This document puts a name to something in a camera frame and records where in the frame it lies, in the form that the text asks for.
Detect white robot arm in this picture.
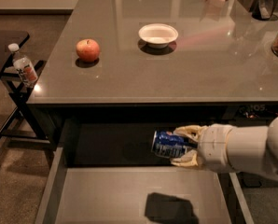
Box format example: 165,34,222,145
171,117,278,181

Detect dark lower drawer cabinet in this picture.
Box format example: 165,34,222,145
231,105,278,126

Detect white bowl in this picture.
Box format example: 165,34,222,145
138,23,178,49

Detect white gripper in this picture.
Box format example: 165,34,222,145
170,124,235,173

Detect blue pepsi can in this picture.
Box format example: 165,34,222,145
151,131,198,159

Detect open grey top drawer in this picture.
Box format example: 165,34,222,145
35,119,255,224

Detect dark glass jar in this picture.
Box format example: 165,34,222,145
252,0,278,21

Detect red apple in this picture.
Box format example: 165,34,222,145
76,39,100,63

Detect clear plastic water bottle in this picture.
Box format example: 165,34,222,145
8,43,38,88

